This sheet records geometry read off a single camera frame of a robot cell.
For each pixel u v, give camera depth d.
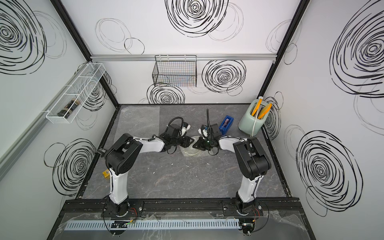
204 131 0.87
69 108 0.67
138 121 1.08
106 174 0.82
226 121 1.02
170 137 0.78
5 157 0.51
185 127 0.87
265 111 0.89
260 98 1.05
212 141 0.76
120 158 0.52
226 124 1.02
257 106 0.89
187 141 0.86
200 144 0.83
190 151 0.88
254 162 0.49
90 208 0.75
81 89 0.74
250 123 0.91
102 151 0.92
